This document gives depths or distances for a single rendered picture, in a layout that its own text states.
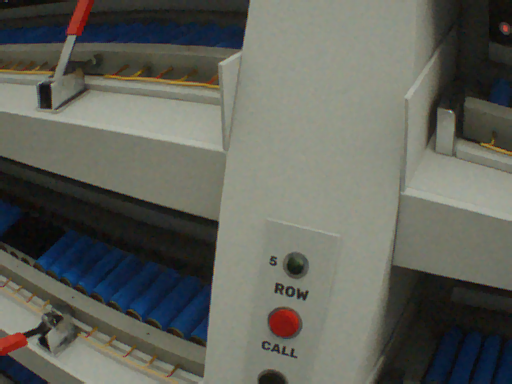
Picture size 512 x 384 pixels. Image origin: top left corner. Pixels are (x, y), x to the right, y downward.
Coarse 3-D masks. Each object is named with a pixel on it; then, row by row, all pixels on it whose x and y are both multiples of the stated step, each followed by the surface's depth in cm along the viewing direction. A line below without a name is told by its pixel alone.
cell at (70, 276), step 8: (96, 248) 55; (104, 248) 56; (88, 256) 54; (96, 256) 55; (80, 264) 53; (88, 264) 54; (72, 272) 52; (80, 272) 53; (72, 280) 52; (72, 288) 52
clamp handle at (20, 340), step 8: (48, 320) 45; (40, 328) 45; (48, 328) 45; (8, 336) 41; (16, 336) 42; (24, 336) 42; (32, 336) 43; (0, 344) 39; (8, 344) 40; (16, 344) 41; (24, 344) 42; (0, 352) 39; (8, 352) 40
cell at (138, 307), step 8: (168, 272) 52; (176, 272) 53; (160, 280) 51; (168, 280) 52; (176, 280) 52; (152, 288) 51; (160, 288) 51; (168, 288) 51; (144, 296) 50; (152, 296) 50; (160, 296) 50; (136, 304) 49; (144, 304) 49; (152, 304) 49; (136, 312) 48; (144, 312) 48; (144, 320) 48
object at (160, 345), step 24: (0, 264) 52; (24, 264) 52; (0, 288) 51; (24, 288) 52; (48, 288) 49; (72, 312) 48; (96, 312) 47; (120, 312) 47; (120, 336) 46; (144, 336) 45; (168, 336) 45; (168, 360) 44; (192, 360) 43
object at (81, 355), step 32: (0, 160) 68; (64, 192) 63; (96, 192) 60; (160, 224) 57; (192, 224) 55; (0, 320) 48; (32, 320) 49; (32, 352) 46; (64, 352) 46; (96, 352) 46
